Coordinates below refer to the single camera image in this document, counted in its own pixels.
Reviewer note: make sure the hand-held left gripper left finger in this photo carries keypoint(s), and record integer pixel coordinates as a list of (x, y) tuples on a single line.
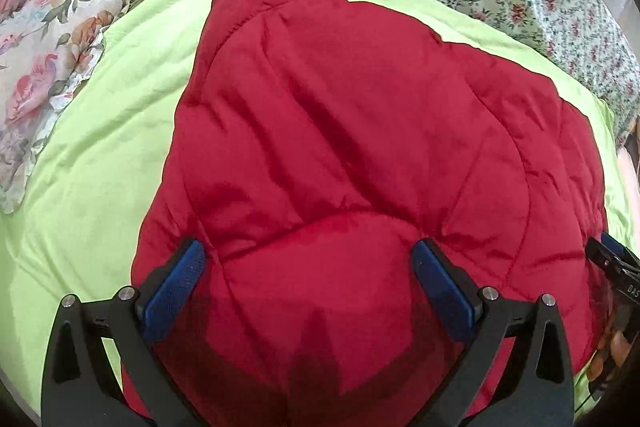
[(172, 287)]

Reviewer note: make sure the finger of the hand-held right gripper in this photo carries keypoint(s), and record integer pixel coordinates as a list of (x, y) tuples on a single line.
[(612, 254)]

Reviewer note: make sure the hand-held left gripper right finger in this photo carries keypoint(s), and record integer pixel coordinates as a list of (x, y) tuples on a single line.
[(442, 287)]

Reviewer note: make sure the red padded jacket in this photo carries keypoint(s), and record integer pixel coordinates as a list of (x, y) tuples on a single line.
[(350, 107)]

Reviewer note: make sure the person's right hand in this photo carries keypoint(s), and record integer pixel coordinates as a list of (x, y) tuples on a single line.
[(622, 349)]

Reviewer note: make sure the light green blanket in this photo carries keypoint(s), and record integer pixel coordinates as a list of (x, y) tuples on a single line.
[(100, 132)]

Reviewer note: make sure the ruffled floral pillow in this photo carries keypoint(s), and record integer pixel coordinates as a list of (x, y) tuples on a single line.
[(45, 57)]

